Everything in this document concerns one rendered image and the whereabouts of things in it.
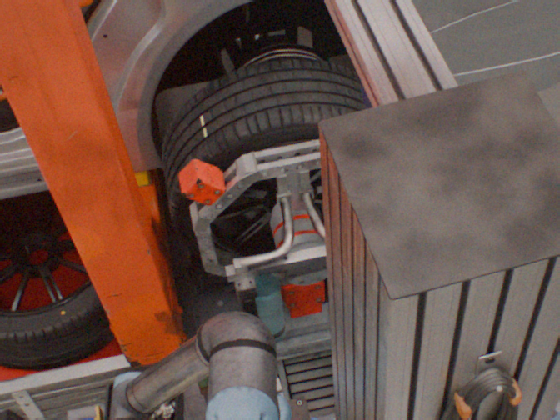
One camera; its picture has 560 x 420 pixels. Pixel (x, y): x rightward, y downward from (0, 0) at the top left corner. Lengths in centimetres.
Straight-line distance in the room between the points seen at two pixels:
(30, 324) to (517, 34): 166
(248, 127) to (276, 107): 9
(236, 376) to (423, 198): 63
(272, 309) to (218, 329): 91
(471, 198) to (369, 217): 11
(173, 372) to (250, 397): 27
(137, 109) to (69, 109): 76
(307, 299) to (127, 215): 83
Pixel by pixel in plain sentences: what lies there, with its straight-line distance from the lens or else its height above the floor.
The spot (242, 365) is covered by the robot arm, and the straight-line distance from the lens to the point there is 148.
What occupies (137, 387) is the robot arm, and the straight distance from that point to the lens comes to 178.
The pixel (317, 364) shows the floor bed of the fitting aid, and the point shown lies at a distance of 304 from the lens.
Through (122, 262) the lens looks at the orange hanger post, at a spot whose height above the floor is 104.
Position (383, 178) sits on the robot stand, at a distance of 95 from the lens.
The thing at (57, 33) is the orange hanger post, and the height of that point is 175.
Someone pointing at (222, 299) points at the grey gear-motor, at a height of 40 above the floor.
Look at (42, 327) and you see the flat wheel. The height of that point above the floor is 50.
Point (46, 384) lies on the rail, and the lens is 280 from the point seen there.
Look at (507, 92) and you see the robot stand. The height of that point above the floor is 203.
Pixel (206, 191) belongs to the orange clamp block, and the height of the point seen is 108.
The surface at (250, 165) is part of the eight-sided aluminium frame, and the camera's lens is 216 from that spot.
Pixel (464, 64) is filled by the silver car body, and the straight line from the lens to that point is 266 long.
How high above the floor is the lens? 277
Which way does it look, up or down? 53 degrees down
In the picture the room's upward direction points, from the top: 7 degrees counter-clockwise
